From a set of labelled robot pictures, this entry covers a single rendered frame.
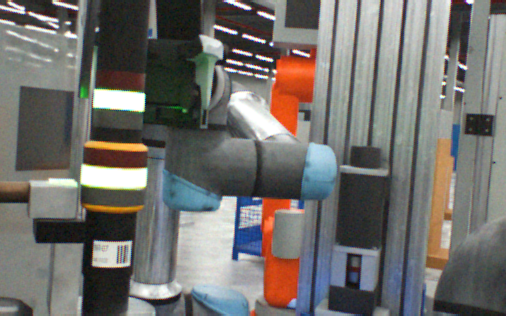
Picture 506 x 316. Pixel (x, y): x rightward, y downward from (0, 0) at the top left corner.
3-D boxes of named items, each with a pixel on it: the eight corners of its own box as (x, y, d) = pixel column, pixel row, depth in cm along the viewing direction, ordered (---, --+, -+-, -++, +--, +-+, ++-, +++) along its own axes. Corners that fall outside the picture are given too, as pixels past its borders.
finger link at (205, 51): (234, 111, 52) (206, 110, 61) (240, 36, 52) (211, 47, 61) (196, 108, 51) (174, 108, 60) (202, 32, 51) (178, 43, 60)
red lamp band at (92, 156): (86, 166, 42) (87, 147, 42) (78, 161, 46) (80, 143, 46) (153, 169, 44) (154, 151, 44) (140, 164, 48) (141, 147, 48)
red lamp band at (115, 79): (98, 87, 43) (99, 68, 43) (91, 88, 46) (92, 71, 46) (149, 92, 44) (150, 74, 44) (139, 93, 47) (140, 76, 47)
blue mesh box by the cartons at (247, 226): (229, 259, 758) (235, 175, 753) (278, 245, 869) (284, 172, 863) (298, 273, 715) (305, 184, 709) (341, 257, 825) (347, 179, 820)
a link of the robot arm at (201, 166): (253, 216, 81) (260, 127, 80) (162, 212, 78) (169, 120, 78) (240, 207, 88) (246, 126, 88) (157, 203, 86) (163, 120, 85)
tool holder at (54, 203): (21, 348, 40) (32, 188, 40) (17, 313, 47) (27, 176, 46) (164, 340, 44) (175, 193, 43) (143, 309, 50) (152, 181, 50)
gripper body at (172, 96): (202, 128, 60) (217, 128, 72) (209, 35, 60) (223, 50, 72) (121, 122, 61) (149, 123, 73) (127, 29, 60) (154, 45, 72)
